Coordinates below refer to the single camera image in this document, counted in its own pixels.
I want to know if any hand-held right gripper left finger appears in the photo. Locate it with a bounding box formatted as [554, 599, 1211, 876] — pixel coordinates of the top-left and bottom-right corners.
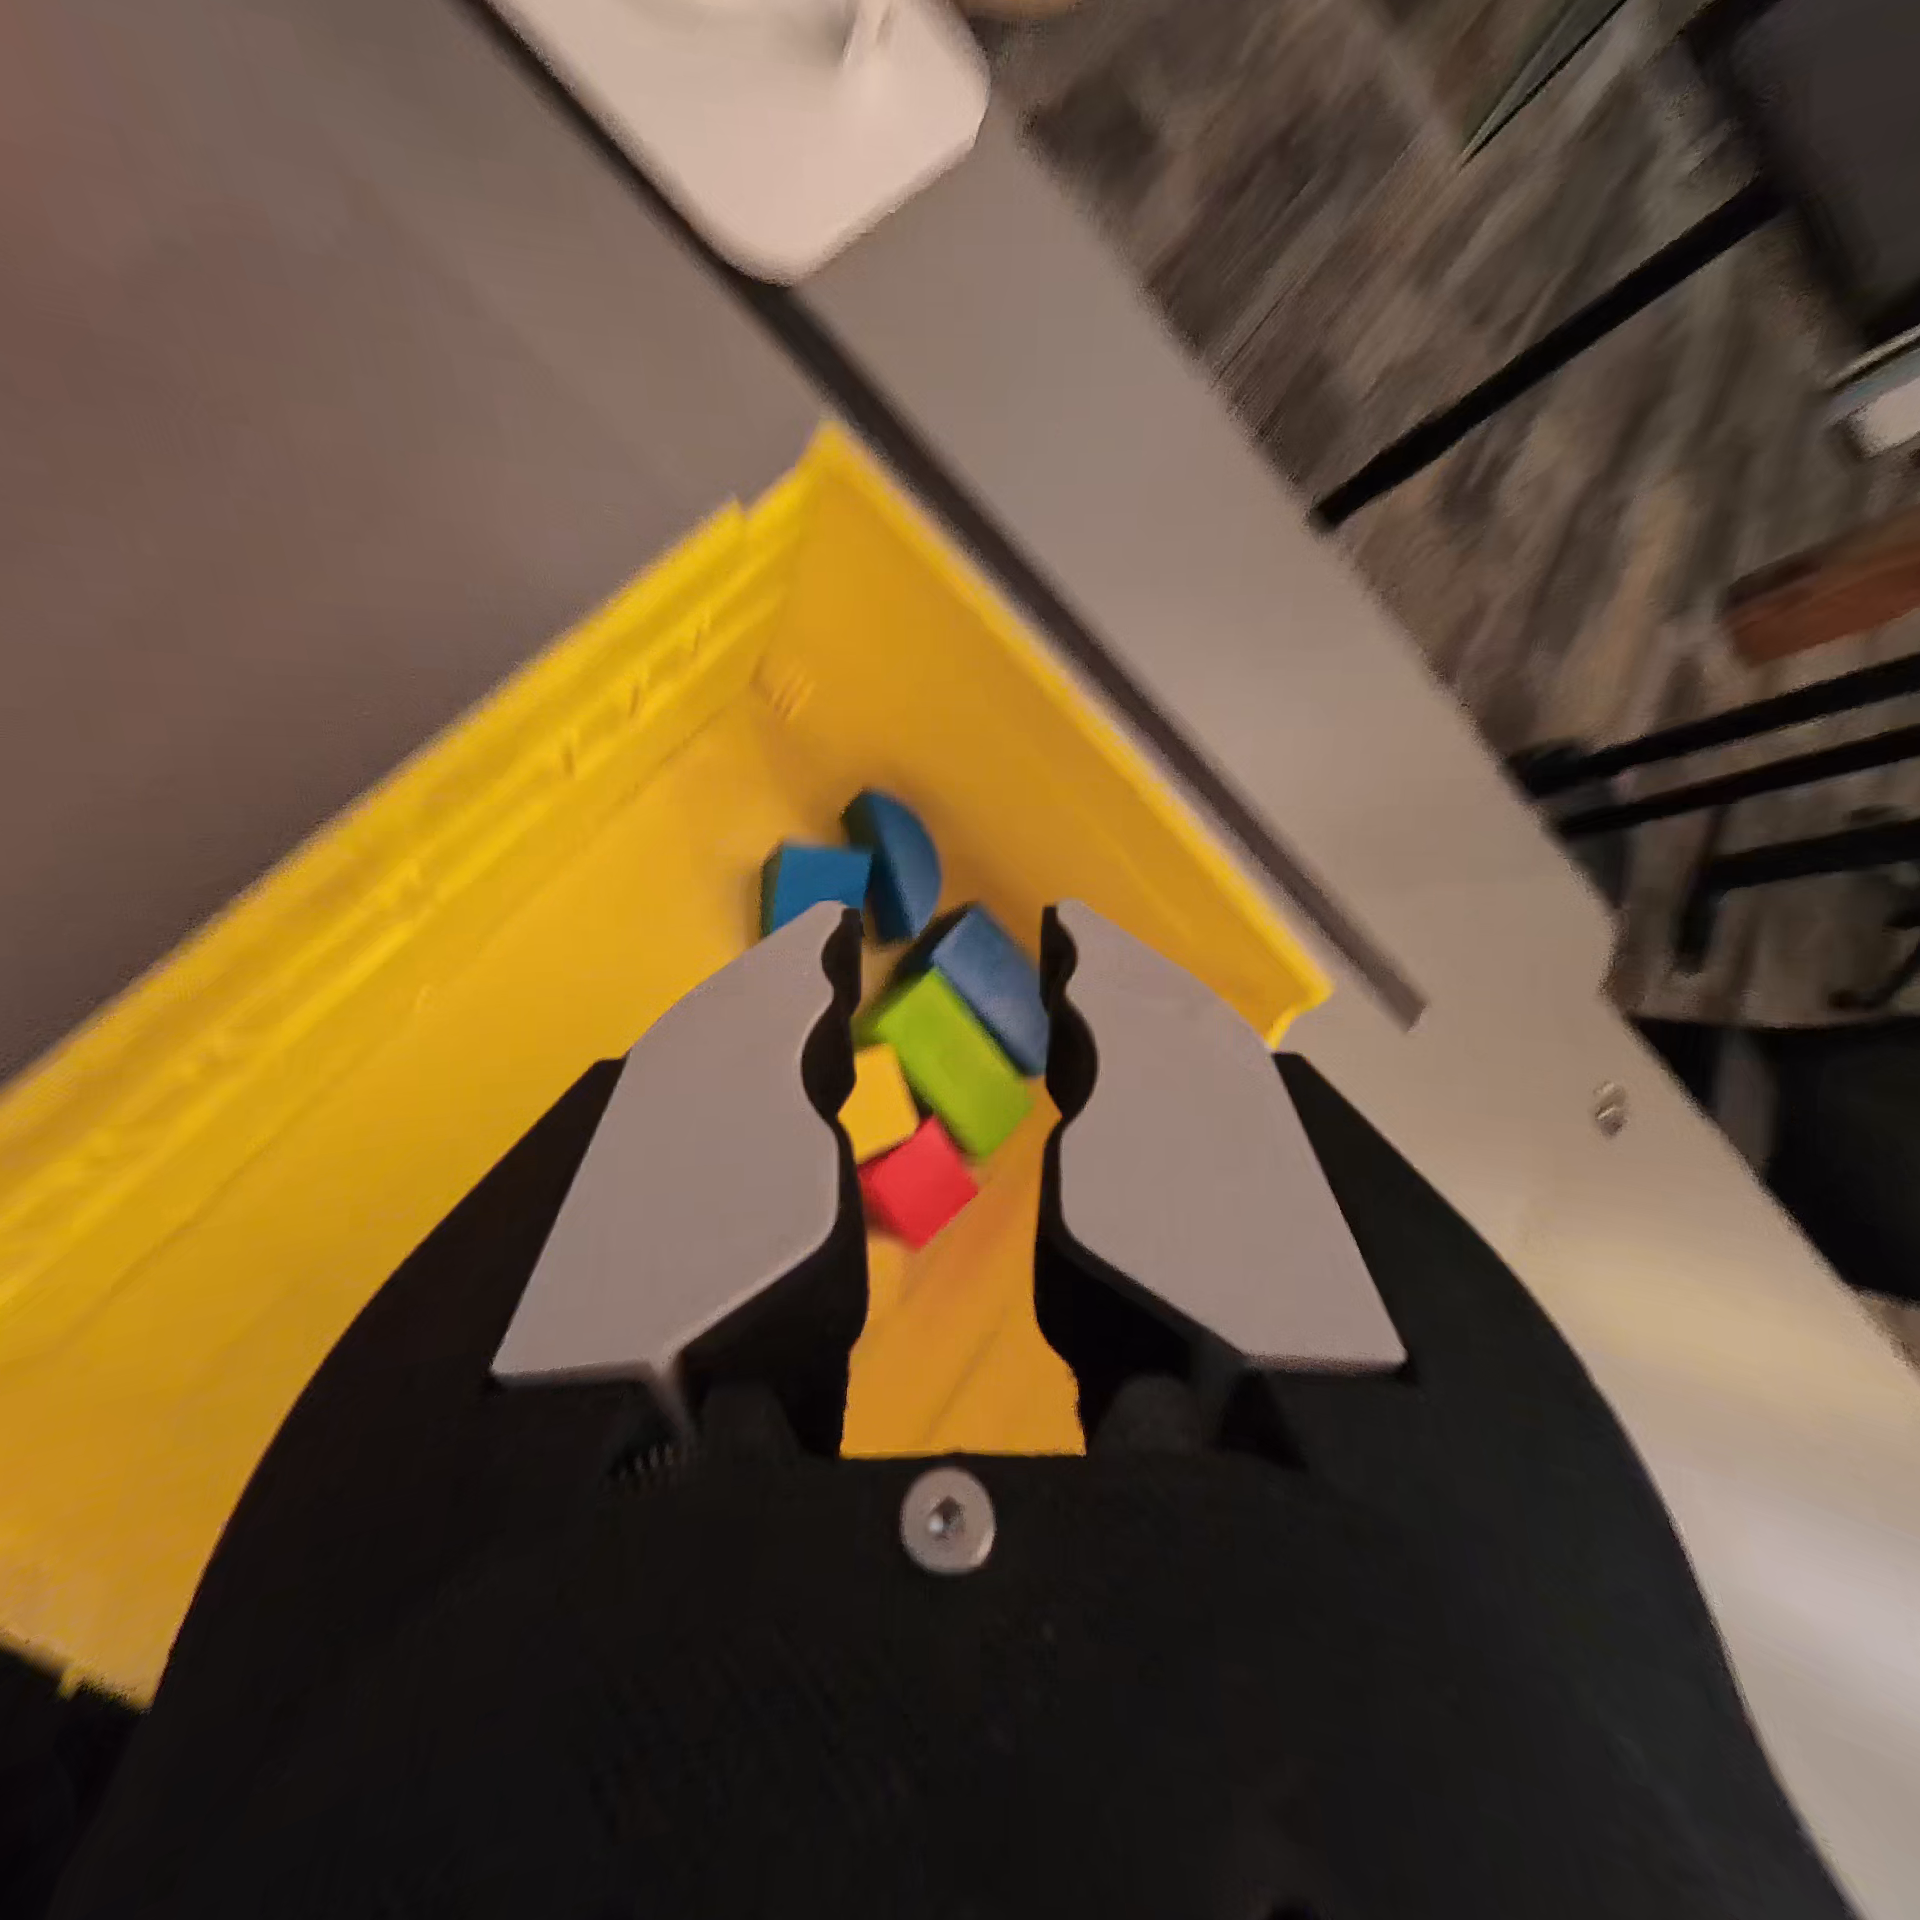
[490, 901, 873, 1439]

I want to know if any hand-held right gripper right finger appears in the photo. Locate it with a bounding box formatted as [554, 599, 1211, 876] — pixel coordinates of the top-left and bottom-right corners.
[1036, 896, 1411, 1431]

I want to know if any orange wooden cube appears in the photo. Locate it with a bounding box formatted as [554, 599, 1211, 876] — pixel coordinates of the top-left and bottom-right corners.
[840, 1044, 921, 1161]

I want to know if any red wooden cube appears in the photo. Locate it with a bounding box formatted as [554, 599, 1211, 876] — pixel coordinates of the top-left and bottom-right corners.
[857, 1117, 980, 1249]

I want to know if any yellow plastic bin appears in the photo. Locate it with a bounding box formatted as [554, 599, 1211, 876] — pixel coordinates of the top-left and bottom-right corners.
[0, 423, 1334, 1704]

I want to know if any green wooden block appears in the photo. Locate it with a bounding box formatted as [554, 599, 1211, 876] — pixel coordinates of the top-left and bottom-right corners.
[856, 967, 1038, 1161]

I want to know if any blue rectangular wooden block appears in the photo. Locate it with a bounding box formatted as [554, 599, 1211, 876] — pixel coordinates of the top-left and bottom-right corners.
[761, 842, 876, 938]
[930, 902, 1051, 1078]

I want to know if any blue half-round wooden block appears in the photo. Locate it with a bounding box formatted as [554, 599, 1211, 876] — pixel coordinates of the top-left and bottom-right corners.
[840, 791, 944, 944]

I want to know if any black office chair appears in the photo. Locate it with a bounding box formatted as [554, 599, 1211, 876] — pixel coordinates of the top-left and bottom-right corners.
[1628, 1018, 1920, 1306]

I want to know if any black metal leg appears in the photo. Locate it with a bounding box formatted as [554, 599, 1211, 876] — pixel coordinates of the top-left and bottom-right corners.
[1312, 180, 1787, 530]

